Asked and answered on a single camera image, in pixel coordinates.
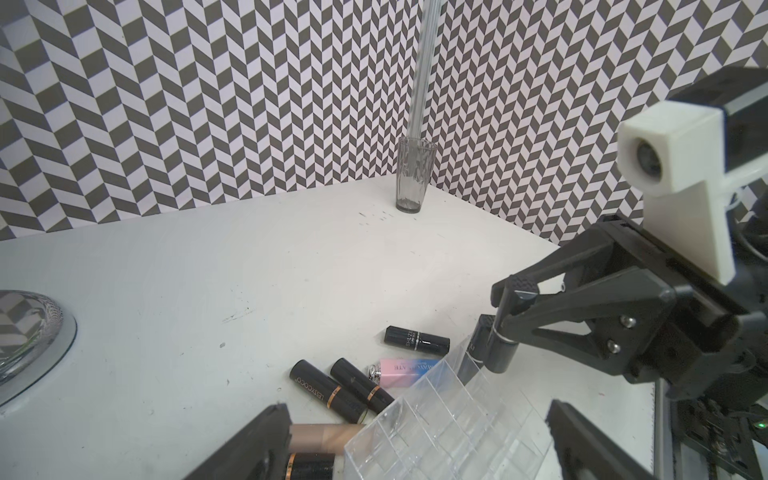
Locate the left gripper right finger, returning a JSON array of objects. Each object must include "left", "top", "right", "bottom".
[{"left": 546, "top": 400, "right": 653, "bottom": 480}]

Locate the black lipstick silver band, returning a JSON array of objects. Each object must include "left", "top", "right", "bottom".
[{"left": 467, "top": 314, "right": 520, "bottom": 374}]

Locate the grey glass tumbler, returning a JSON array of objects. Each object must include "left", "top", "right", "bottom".
[{"left": 396, "top": 137, "right": 438, "bottom": 214}]

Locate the black lipstick far right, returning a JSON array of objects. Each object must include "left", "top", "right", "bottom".
[{"left": 384, "top": 326, "right": 451, "bottom": 356}]

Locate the clear acrylic lipstick organizer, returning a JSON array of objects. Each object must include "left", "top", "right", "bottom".
[{"left": 341, "top": 340, "right": 552, "bottom": 479}]

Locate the metal wire cup stand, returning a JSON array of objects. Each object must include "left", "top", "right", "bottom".
[{"left": 1, "top": 290, "right": 78, "bottom": 405}]

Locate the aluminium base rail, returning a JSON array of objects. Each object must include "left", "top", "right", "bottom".
[{"left": 650, "top": 377, "right": 768, "bottom": 480}]

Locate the pink blue lipstick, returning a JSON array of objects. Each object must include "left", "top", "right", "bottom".
[{"left": 366, "top": 359, "right": 439, "bottom": 389}]

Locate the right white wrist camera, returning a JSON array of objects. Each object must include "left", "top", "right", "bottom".
[{"left": 617, "top": 66, "right": 767, "bottom": 285}]

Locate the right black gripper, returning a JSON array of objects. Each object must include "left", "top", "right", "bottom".
[{"left": 490, "top": 217, "right": 767, "bottom": 396}]

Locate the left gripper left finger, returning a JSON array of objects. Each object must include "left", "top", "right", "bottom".
[{"left": 186, "top": 403, "right": 292, "bottom": 480}]

